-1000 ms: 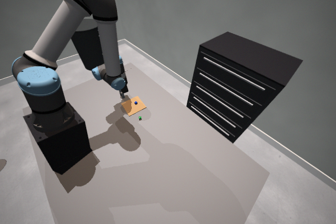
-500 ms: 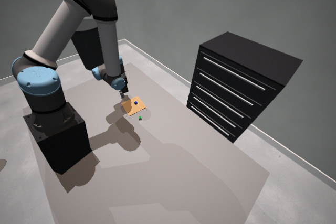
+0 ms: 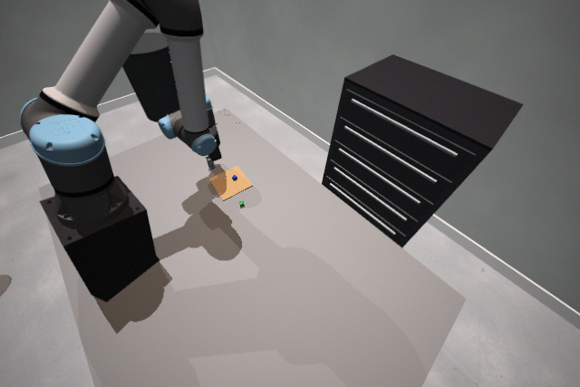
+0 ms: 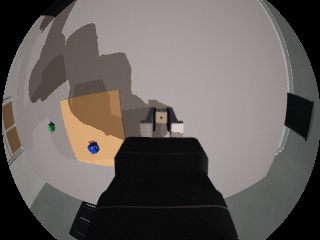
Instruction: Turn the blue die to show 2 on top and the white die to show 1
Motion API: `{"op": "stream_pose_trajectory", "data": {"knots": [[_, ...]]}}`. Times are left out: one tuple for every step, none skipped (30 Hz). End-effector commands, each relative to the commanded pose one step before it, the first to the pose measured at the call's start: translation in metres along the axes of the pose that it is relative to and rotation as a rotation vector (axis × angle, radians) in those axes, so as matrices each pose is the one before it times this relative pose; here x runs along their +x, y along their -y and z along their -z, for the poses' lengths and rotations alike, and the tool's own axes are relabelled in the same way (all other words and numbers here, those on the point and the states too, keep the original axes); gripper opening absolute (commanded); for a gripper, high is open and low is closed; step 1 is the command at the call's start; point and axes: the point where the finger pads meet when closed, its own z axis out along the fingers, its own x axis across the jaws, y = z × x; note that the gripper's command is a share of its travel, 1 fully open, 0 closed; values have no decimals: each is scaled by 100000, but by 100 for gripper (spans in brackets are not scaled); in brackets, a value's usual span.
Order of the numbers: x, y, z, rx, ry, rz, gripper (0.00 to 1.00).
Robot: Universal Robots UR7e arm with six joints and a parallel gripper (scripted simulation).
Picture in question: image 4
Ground green die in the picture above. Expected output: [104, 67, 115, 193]
[48, 123, 55, 132]

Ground blue die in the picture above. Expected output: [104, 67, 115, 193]
[87, 142, 100, 154]

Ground white die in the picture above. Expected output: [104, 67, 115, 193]
[156, 109, 167, 123]

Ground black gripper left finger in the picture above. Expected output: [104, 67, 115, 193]
[139, 107, 156, 137]

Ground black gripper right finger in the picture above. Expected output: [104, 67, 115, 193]
[167, 107, 184, 137]

